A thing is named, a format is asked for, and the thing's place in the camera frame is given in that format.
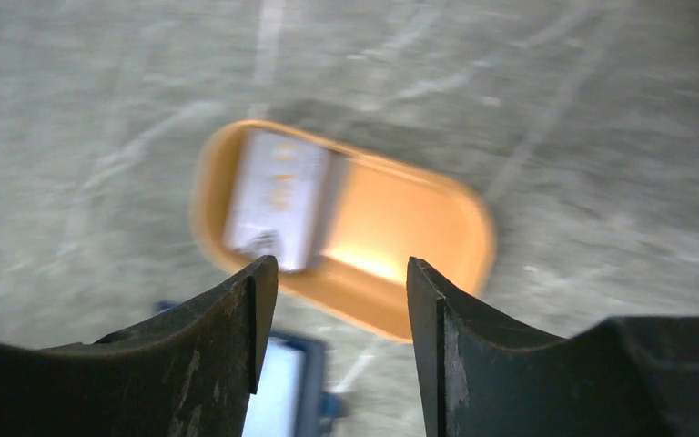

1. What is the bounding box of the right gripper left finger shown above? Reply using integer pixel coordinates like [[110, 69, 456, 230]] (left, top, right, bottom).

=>
[[0, 256, 278, 436]]

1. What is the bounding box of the silver VIP card stack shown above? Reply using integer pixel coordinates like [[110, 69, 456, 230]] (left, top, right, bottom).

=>
[[223, 128, 340, 272]]

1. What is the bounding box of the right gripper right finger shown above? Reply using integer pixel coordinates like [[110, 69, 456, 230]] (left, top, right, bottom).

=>
[[406, 258, 699, 437]]

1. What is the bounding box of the navy blue card holder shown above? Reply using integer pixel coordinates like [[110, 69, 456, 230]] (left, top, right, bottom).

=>
[[155, 300, 348, 437]]

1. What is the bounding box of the orange oval tray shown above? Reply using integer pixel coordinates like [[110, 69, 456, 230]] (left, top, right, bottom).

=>
[[191, 119, 496, 342]]

